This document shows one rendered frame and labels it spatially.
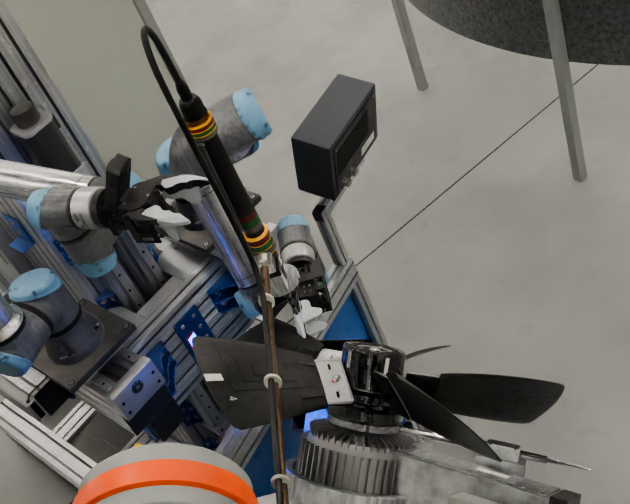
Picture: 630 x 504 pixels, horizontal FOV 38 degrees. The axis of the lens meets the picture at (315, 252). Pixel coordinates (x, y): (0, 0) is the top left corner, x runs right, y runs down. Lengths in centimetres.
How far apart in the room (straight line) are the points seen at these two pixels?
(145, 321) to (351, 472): 97
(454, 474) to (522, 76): 298
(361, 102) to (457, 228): 146
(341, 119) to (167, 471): 162
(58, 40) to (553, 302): 202
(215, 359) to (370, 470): 34
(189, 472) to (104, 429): 260
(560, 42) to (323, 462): 207
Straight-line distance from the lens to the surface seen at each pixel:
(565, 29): 338
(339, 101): 233
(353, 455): 167
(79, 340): 230
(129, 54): 380
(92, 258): 173
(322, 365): 168
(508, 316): 334
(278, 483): 121
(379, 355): 168
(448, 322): 337
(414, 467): 167
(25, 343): 217
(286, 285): 156
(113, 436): 331
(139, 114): 385
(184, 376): 256
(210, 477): 77
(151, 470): 76
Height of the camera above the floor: 251
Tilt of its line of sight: 41 degrees down
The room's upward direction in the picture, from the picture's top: 25 degrees counter-clockwise
